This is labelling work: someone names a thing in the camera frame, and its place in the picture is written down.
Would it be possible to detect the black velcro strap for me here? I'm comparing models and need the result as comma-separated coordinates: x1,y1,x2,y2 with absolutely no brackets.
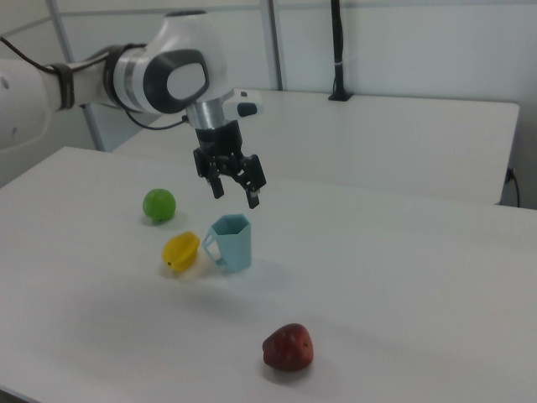
50,62,77,112

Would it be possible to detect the green toy apple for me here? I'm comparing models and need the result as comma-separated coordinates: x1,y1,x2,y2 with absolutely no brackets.
142,188,177,224

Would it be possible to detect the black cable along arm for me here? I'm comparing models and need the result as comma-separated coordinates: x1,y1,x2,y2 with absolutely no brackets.
0,35,189,130

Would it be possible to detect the grey partition post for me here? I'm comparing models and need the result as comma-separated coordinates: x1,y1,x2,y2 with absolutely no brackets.
267,0,283,92
44,0,106,153

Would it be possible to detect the yellow toy starfruit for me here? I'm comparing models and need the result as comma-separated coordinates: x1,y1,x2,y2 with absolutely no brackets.
162,231,201,273

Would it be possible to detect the black cable pole with base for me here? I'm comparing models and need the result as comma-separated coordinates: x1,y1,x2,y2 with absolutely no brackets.
327,0,354,102

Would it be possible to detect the black cable at wall socket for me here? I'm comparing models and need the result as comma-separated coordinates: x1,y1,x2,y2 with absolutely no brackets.
505,166,522,207

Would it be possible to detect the light blue hexagonal mug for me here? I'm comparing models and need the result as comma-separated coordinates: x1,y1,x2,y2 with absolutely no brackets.
201,213,253,275

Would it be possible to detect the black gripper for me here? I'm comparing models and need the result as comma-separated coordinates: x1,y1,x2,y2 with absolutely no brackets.
192,119,269,210

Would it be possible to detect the red toy apple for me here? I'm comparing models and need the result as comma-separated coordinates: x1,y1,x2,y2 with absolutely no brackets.
262,322,315,373

